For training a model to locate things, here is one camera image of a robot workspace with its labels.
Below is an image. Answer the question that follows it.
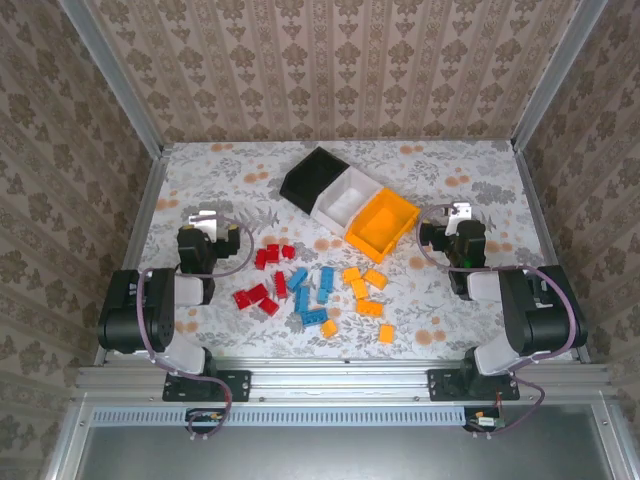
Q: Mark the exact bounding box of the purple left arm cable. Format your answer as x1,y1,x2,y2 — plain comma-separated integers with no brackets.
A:
135,215,255,441

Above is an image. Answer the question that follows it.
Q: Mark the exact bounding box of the white plastic bin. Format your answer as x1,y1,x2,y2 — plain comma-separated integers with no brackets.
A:
310,166,385,236

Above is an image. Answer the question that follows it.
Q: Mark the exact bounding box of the white slotted cable duct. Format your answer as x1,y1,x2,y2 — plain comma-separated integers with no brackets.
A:
91,404,469,427

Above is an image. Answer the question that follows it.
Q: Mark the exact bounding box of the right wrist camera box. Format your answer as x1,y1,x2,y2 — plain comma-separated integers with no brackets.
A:
446,201,474,235

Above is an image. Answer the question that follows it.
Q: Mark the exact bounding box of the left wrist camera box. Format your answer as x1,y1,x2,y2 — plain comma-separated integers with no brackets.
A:
187,209,219,240

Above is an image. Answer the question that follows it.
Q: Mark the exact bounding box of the floral patterned table cover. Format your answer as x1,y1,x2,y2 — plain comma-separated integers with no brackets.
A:
113,139,574,361

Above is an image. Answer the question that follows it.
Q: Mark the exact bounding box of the aluminium table side rail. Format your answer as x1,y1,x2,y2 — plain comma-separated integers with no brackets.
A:
510,148,594,364
93,149,171,366

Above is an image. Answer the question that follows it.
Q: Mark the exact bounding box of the black plastic bin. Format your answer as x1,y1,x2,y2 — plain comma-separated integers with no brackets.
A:
278,146,351,217

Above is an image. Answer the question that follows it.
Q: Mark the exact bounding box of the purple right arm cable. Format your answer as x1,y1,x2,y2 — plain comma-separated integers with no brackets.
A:
417,203,589,437

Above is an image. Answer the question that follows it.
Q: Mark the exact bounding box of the grey metal base panel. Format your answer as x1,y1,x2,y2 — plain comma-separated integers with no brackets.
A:
74,424,616,480

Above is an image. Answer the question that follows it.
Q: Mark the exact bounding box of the aluminium frame post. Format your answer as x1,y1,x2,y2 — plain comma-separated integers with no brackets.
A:
58,0,166,159
509,0,610,154

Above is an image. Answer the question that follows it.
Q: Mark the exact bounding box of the small electronics connector board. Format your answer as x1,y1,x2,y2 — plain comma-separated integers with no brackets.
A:
464,407,503,434
185,407,227,435

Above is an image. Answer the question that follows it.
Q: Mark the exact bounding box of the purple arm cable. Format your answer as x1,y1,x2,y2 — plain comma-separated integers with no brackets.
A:
417,203,589,437
135,215,255,441

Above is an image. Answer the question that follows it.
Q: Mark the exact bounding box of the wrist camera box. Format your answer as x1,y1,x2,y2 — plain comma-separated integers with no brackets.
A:
187,209,219,240
446,201,474,235

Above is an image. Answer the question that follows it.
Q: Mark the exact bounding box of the yellow plastic bin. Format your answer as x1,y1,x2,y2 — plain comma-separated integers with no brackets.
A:
343,187,421,265

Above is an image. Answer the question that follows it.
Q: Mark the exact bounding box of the wide aluminium base beam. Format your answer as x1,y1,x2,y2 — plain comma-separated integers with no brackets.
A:
74,357,614,404

